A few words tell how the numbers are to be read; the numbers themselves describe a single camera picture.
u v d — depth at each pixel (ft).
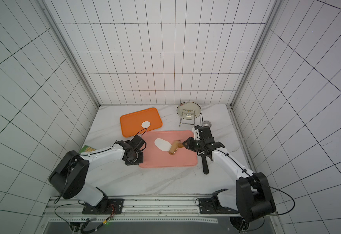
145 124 3.50
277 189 1.22
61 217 2.24
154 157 2.97
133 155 2.21
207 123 3.50
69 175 1.45
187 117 3.45
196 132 2.61
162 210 2.38
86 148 3.10
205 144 2.14
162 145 3.12
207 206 2.39
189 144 2.44
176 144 3.03
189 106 3.26
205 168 2.80
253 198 1.33
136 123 3.50
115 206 2.38
